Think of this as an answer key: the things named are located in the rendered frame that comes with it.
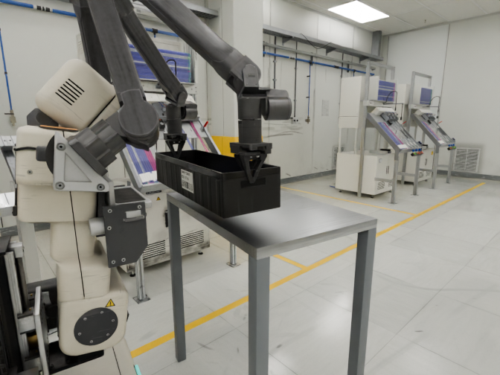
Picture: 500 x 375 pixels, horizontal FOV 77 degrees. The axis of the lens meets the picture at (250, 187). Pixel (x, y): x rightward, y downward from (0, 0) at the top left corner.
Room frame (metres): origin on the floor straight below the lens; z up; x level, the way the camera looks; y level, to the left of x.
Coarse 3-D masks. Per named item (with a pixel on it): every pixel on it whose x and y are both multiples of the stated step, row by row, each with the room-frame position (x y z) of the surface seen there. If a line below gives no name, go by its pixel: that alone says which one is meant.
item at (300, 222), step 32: (288, 192) 1.31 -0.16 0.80; (224, 224) 0.88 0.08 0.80; (256, 224) 0.88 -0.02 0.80; (288, 224) 0.88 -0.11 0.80; (320, 224) 0.88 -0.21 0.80; (352, 224) 0.88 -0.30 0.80; (256, 256) 0.71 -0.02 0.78; (256, 288) 0.71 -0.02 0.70; (256, 320) 0.70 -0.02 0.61; (352, 320) 0.95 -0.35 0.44; (256, 352) 0.70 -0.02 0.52; (352, 352) 0.94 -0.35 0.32
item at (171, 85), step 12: (120, 0) 0.94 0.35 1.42; (120, 12) 0.96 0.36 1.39; (132, 12) 1.00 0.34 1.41; (132, 24) 1.01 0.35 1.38; (132, 36) 1.03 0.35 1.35; (144, 36) 1.05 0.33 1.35; (144, 48) 1.06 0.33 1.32; (156, 48) 1.09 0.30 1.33; (144, 60) 1.10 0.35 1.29; (156, 60) 1.10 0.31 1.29; (156, 72) 1.12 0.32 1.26; (168, 72) 1.15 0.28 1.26; (168, 84) 1.16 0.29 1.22; (180, 84) 1.20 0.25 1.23; (168, 96) 1.23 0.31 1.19
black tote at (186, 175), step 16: (160, 160) 1.16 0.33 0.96; (176, 160) 1.00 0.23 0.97; (192, 160) 1.29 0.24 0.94; (208, 160) 1.19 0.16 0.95; (224, 160) 1.08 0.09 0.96; (160, 176) 1.17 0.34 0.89; (176, 176) 1.01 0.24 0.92; (192, 176) 0.89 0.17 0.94; (208, 176) 0.80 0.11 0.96; (224, 176) 0.73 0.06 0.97; (240, 176) 0.76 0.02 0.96; (272, 176) 0.81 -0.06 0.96; (192, 192) 0.90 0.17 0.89; (208, 192) 0.80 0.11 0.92; (224, 192) 0.73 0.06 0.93; (240, 192) 0.76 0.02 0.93; (256, 192) 0.78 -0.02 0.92; (272, 192) 0.81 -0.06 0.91; (208, 208) 0.80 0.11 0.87; (224, 208) 0.73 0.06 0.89; (240, 208) 0.76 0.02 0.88; (256, 208) 0.78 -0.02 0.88; (272, 208) 0.81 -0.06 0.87
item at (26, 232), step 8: (16, 216) 1.51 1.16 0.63; (16, 224) 1.53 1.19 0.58; (24, 224) 1.51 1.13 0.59; (32, 224) 1.53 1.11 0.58; (24, 232) 1.50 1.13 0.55; (32, 232) 1.53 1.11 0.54; (24, 240) 1.50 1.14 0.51; (32, 240) 1.52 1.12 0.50; (32, 248) 1.52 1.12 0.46; (24, 256) 1.49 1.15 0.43; (32, 256) 1.52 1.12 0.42; (24, 264) 1.51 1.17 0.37; (32, 264) 1.51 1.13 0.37; (32, 272) 1.51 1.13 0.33; (40, 272) 1.54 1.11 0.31; (32, 280) 1.51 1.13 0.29; (40, 280) 1.53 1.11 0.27; (56, 328) 1.50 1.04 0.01
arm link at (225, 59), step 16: (144, 0) 0.80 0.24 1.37; (160, 0) 0.78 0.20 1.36; (176, 0) 0.80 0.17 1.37; (160, 16) 0.80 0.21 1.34; (176, 16) 0.78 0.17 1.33; (192, 16) 0.79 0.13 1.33; (176, 32) 0.80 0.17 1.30; (192, 32) 0.78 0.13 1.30; (208, 32) 0.79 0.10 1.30; (208, 48) 0.77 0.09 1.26; (224, 48) 0.78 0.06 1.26; (224, 64) 0.77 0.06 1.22; (240, 64) 0.77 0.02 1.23; (240, 80) 0.76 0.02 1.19
